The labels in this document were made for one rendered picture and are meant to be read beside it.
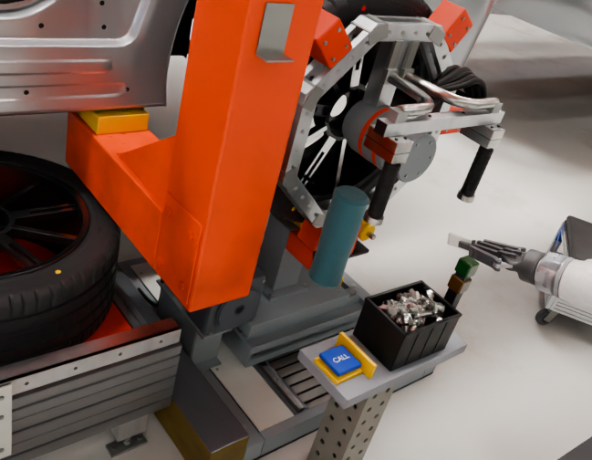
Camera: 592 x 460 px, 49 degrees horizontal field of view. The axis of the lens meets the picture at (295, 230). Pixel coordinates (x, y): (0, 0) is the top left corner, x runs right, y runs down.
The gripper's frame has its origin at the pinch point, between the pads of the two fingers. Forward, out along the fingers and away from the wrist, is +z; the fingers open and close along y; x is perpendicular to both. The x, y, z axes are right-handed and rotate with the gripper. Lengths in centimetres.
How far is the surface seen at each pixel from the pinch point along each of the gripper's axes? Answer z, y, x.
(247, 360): 49, 24, 47
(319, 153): 39.2, 9.6, -14.6
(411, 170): 12.6, 6.0, -15.8
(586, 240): 13, -122, 34
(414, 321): -0.3, 16.4, 15.7
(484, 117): 3.2, -7.5, -28.8
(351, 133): 28.1, 10.7, -22.2
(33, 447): 49, 87, 44
